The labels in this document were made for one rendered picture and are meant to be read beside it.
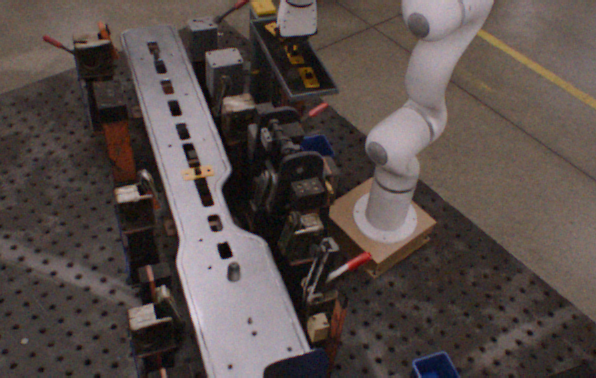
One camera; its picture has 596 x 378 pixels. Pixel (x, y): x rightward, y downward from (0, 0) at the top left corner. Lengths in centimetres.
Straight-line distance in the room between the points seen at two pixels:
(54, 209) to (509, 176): 221
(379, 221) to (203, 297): 62
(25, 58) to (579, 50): 335
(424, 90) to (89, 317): 105
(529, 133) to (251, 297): 249
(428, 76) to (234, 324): 69
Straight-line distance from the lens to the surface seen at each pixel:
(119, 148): 198
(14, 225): 206
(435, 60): 144
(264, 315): 142
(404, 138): 156
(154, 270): 151
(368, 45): 399
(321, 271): 131
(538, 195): 333
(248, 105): 176
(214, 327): 141
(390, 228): 186
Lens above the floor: 221
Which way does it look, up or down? 47 degrees down
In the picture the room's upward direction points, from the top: 7 degrees clockwise
